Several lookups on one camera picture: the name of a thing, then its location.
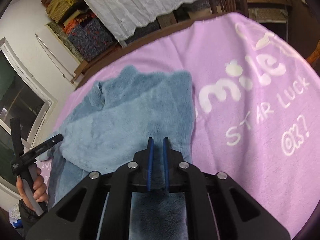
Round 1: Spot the yellow wicker basket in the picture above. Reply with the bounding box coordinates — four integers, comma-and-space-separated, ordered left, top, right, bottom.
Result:
46, 0, 78, 23

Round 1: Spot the dark wooden chair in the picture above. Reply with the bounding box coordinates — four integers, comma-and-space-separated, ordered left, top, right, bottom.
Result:
209, 0, 249, 18

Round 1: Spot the purple printed blanket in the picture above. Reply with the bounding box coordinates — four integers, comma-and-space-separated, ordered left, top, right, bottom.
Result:
56, 13, 319, 237

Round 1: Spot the dark patterned fabric storage box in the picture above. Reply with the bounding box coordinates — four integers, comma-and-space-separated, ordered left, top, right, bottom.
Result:
65, 18, 114, 62

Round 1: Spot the blue fleece jacket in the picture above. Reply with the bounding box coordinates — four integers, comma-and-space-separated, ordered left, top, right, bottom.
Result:
40, 66, 195, 239

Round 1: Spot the brown wooden bed frame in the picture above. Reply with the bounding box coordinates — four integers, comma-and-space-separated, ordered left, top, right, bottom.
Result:
76, 12, 228, 89

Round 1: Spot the person's left forearm black sleeve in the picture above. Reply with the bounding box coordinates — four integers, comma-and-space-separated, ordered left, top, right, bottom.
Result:
18, 199, 48, 238

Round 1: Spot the person's left hand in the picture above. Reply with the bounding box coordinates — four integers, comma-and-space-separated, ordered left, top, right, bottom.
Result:
16, 167, 48, 211

